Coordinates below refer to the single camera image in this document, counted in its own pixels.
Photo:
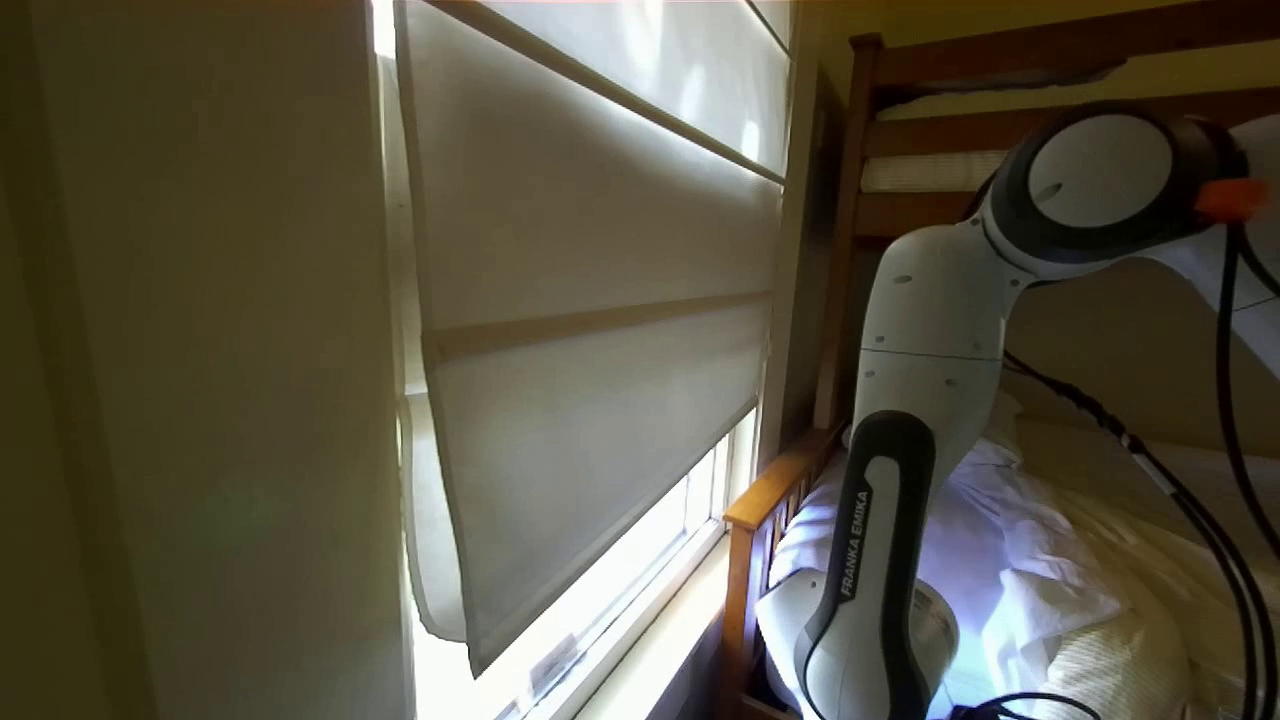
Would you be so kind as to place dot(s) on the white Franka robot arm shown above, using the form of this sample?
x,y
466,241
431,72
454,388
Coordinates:
x,y
935,335

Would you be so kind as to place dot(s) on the white roman window shade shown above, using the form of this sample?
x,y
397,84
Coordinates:
x,y
586,335

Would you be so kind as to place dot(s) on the wooden bunk bed frame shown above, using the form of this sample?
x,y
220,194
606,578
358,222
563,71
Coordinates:
x,y
1064,124

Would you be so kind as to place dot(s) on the white bed sheet bedding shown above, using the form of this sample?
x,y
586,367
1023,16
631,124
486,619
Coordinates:
x,y
1042,584

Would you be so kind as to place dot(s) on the white window frame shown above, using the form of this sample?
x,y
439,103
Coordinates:
x,y
625,614

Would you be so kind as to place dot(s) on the white bunk mattress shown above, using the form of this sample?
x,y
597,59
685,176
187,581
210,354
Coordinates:
x,y
935,171

